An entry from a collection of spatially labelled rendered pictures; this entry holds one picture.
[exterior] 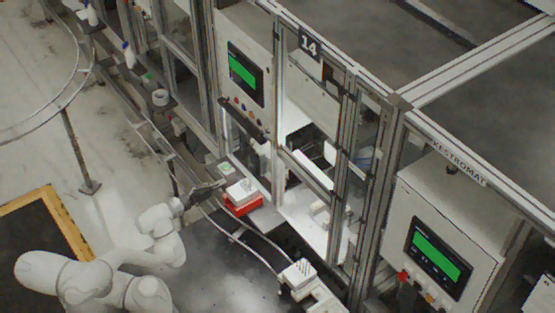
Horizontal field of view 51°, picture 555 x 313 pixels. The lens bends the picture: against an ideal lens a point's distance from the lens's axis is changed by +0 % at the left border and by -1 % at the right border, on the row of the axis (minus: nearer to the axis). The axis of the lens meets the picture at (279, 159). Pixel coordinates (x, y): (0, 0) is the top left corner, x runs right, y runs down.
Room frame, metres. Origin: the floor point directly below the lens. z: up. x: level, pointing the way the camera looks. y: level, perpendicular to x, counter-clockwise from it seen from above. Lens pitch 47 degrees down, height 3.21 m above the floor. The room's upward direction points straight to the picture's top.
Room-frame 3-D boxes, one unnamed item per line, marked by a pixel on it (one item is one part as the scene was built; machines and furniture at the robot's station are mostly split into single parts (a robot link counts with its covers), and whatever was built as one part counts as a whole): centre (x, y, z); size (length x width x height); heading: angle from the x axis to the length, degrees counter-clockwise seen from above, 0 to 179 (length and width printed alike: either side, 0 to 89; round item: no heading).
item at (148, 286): (1.33, 0.58, 0.85); 0.18 x 0.16 x 0.22; 74
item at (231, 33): (2.03, 0.06, 1.60); 0.42 x 0.29 x 0.46; 37
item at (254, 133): (1.95, 0.17, 1.37); 0.36 x 0.04 x 0.04; 37
